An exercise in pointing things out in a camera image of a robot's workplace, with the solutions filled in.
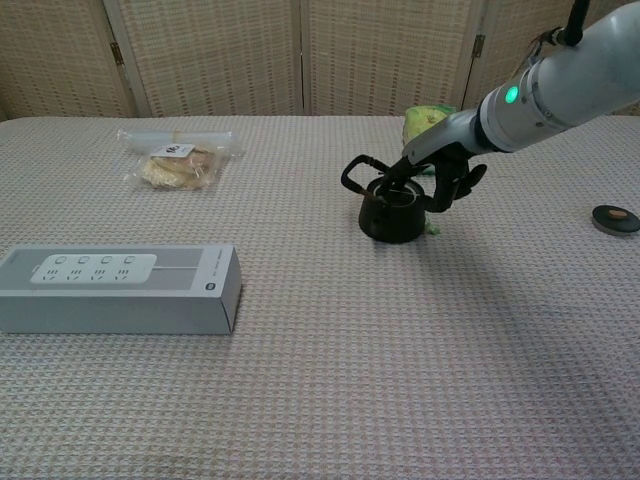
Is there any woven pinkish tablecloth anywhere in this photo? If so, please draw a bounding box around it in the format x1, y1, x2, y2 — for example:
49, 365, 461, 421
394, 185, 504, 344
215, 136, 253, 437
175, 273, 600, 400
0, 115, 640, 480

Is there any bamboo folding screen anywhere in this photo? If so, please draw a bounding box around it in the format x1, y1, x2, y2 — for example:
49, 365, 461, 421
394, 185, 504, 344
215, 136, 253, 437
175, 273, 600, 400
0, 0, 640, 121

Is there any grey power strip box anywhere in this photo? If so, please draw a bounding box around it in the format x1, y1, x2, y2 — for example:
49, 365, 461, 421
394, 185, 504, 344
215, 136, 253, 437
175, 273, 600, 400
0, 244, 243, 336

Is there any black cast iron teapot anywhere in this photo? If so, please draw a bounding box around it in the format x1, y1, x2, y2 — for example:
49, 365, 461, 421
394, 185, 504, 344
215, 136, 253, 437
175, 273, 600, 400
341, 154, 427, 245

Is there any green tissue pack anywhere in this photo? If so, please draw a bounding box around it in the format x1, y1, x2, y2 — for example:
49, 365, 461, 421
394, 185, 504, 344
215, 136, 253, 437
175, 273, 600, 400
402, 103, 459, 176

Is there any black teapot lid brown knob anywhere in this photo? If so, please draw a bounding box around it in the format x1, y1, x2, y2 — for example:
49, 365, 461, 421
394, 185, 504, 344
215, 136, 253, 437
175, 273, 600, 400
591, 204, 640, 235

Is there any bagged snack packet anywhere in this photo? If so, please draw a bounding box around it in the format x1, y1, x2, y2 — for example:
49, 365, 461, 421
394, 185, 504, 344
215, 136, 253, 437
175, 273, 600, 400
123, 142, 231, 192

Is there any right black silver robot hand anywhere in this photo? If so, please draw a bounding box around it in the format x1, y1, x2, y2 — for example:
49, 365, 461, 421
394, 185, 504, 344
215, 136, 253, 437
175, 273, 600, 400
380, 108, 489, 214

